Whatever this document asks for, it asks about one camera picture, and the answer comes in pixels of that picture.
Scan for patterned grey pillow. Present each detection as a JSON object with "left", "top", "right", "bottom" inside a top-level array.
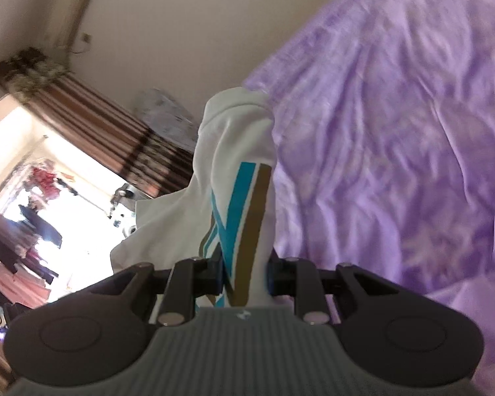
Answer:
[{"left": 131, "top": 87, "right": 207, "bottom": 153}]

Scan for brown striped curtain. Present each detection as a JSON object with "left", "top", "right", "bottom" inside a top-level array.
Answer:
[{"left": 0, "top": 47, "right": 195, "bottom": 199}]

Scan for purple bed sheet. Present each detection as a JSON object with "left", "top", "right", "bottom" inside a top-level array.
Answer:
[{"left": 242, "top": 0, "right": 495, "bottom": 396}]

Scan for white washing machine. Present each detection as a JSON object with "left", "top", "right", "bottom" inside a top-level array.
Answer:
[{"left": 109, "top": 183, "right": 157, "bottom": 240}]

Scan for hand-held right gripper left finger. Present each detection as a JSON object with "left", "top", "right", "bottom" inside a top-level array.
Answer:
[{"left": 91, "top": 251, "right": 224, "bottom": 326}]

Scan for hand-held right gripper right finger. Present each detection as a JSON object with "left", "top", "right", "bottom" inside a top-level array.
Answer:
[{"left": 266, "top": 249, "right": 401, "bottom": 326}]

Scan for white printed t-shirt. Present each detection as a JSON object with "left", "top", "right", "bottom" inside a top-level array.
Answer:
[{"left": 110, "top": 86, "right": 298, "bottom": 317}]

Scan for white air conditioner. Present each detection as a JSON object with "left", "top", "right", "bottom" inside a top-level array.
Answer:
[{"left": 40, "top": 0, "right": 101, "bottom": 50}]

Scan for hanging clothes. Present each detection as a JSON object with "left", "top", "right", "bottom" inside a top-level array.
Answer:
[{"left": 0, "top": 165, "right": 77, "bottom": 331}]

